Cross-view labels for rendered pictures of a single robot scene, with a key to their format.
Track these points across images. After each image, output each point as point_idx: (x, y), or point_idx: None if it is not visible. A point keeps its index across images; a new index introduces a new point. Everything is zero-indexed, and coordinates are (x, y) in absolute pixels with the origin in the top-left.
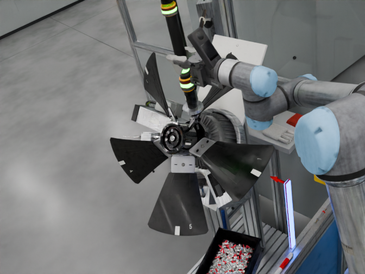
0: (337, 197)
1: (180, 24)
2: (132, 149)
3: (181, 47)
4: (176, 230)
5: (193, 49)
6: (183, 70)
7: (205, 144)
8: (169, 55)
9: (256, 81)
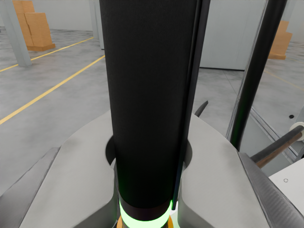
0: None
1: (267, 18)
2: (116, 187)
3: (136, 108)
4: None
5: (222, 183)
6: (124, 214)
7: None
8: (107, 112)
9: None
